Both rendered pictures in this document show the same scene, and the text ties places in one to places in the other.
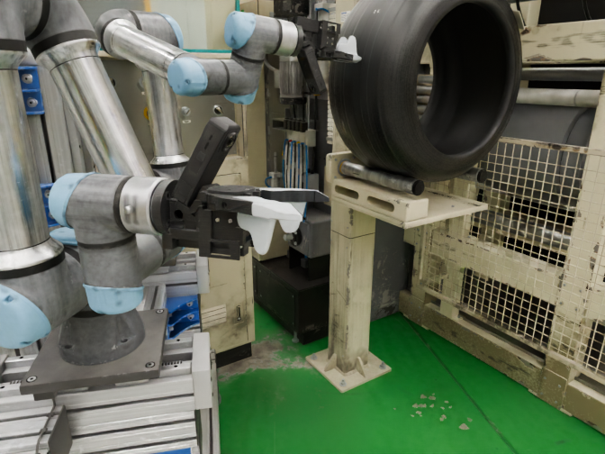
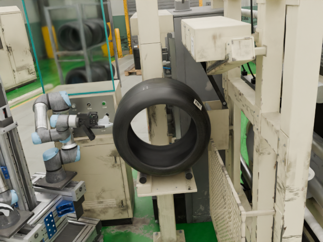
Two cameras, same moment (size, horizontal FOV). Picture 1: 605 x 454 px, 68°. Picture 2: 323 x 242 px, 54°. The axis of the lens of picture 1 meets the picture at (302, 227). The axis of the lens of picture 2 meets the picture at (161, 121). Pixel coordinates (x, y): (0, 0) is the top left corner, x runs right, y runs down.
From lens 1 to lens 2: 150 cm
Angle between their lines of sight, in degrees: 30
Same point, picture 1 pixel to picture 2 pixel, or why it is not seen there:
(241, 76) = (57, 136)
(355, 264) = (160, 197)
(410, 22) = (121, 116)
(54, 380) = not seen: outside the picture
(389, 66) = (115, 133)
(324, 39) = (88, 122)
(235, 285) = (119, 191)
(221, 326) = (114, 208)
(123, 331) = (6, 221)
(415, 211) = (142, 190)
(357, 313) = (166, 220)
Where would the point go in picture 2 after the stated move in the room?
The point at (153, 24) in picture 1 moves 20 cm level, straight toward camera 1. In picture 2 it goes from (55, 99) to (37, 109)
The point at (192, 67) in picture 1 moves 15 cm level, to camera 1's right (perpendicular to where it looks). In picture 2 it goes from (34, 137) to (52, 141)
